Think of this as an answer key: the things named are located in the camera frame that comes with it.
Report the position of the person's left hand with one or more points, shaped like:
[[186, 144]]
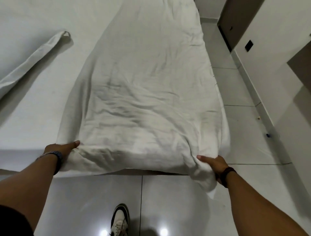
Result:
[[58, 148]]

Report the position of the person's right hand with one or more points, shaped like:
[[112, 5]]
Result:
[[216, 163]]

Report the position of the person's left thumb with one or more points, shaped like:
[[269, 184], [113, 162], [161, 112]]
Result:
[[72, 144]]

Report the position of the person's right thumb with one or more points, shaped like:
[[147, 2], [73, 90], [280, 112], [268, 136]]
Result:
[[204, 158]]

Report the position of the white duvet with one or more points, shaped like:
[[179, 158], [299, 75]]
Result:
[[150, 97]]

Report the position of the person's left forearm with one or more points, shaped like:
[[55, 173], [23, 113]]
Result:
[[26, 186]]

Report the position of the person's right forearm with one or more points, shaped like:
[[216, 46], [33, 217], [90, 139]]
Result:
[[262, 206]]

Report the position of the dark wristwatch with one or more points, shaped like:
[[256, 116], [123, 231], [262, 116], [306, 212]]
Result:
[[54, 159]]

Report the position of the dark wristband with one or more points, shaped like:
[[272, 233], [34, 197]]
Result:
[[227, 176]]

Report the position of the white bed with sheet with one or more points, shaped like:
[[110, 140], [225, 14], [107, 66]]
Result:
[[43, 80]]

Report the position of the white and black sneaker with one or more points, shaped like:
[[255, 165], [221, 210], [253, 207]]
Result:
[[119, 220]]

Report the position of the white folded fabric strip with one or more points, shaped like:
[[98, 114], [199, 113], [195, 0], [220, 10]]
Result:
[[31, 60]]

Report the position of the black shirt sleeve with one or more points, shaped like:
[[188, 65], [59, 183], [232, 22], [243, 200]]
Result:
[[13, 222]]

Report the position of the brown wooden panel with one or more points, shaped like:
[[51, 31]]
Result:
[[300, 64]]

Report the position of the brown wooden door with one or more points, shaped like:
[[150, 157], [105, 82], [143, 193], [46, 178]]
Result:
[[239, 19]]

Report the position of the black wall switch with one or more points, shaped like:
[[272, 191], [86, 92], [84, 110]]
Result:
[[249, 45]]

